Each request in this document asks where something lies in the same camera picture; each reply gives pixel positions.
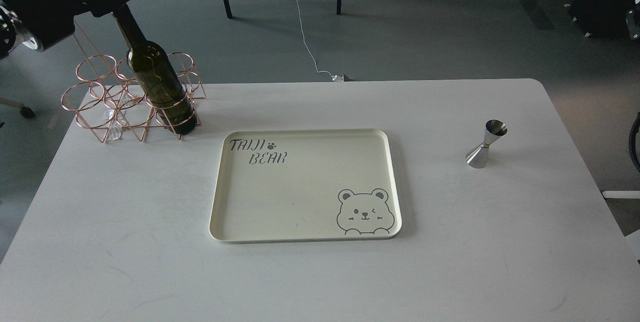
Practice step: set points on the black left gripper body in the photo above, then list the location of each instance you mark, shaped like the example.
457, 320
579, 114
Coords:
40, 24

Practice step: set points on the dark green wine bottle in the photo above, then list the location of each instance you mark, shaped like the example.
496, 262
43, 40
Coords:
156, 76

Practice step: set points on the steel double jigger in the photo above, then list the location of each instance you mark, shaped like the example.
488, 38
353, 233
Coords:
479, 156

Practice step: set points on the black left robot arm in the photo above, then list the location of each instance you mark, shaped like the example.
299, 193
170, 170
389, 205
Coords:
40, 24

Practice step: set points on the cream bear serving tray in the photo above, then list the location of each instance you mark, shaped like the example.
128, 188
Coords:
305, 185

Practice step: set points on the copper wire wine rack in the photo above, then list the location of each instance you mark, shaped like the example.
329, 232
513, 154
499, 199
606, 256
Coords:
107, 100

